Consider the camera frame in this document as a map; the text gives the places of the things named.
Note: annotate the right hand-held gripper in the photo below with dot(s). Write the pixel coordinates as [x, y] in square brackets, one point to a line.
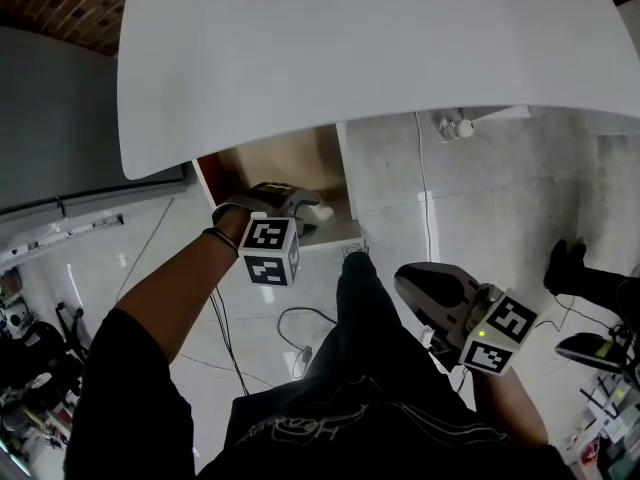
[505, 328]

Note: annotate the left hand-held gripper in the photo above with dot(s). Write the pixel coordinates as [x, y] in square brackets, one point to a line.
[267, 248]

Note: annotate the white cylinder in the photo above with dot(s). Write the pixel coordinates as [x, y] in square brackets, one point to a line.
[322, 212]

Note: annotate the person's right forearm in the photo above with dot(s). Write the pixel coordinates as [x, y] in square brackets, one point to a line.
[510, 408]

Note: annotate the person's left forearm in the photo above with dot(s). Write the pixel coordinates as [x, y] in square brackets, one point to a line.
[170, 288]

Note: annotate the person's shoe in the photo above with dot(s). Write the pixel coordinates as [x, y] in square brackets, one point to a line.
[355, 249]

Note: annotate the black grey device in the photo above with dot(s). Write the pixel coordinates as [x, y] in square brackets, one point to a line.
[585, 350]

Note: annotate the black wristband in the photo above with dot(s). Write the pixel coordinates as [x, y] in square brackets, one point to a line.
[222, 239]

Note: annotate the person's black trouser leg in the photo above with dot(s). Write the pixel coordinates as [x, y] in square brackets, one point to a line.
[365, 313]

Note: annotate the white desk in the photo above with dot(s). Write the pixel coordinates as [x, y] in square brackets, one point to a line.
[350, 43]

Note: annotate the person's black printed shirt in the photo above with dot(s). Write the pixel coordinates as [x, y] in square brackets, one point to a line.
[350, 433]

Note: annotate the white metal shelf rack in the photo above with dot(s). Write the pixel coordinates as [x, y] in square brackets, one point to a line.
[50, 238]

